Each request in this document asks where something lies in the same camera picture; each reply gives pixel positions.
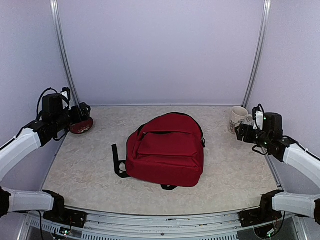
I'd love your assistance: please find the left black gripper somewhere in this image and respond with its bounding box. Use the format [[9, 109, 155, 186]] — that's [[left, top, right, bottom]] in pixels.
[[53, 101, 91, 132]]

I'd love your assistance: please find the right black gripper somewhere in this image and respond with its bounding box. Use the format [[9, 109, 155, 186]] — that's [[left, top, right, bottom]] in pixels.
[[234, 123, 272, 149]]

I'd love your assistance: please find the red backpack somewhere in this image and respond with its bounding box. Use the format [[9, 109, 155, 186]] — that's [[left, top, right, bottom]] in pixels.
[[111, 112, 206, 191]]

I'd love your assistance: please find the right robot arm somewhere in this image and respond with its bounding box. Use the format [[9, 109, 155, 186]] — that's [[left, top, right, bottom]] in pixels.
[[235, 110, 320, 227]]

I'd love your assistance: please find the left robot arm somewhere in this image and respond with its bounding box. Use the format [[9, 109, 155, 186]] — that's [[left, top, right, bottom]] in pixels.
[[0, 87, 94, 223]]

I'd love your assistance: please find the red floral round case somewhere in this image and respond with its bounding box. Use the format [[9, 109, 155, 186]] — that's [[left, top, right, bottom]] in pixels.
[[69, 117, 94, 135]]

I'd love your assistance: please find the white printed mug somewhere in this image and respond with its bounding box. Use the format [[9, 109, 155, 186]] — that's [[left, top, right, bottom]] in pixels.
[[228, 106, 253, 134]]

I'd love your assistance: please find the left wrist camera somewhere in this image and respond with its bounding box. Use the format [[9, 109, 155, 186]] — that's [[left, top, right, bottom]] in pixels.
[[60, 87, 71, 104]]

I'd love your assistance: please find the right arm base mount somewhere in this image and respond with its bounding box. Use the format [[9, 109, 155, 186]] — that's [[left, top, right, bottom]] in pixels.
[[238, 207, 283, 228]]

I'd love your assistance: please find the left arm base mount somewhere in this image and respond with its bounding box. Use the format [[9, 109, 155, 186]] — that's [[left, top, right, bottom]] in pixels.
[[43, 208, 87, 229]]

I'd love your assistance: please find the left aluminium frame post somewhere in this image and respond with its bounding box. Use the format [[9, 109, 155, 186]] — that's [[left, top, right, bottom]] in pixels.
[[50, 0, 80, 107]]

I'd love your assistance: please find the aluminium frame post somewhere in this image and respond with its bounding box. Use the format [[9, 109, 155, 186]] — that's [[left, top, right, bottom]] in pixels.
[[50, 0, 80, 107], [242, 0, 272, 108]]

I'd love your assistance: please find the front aluminium rail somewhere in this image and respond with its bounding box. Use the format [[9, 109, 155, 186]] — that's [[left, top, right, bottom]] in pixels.
[[23, 197, 301, 240]]

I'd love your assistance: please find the right aluminium frame post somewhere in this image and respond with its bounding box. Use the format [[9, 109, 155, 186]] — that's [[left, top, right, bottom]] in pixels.
[[242, 0, 272, 108]]

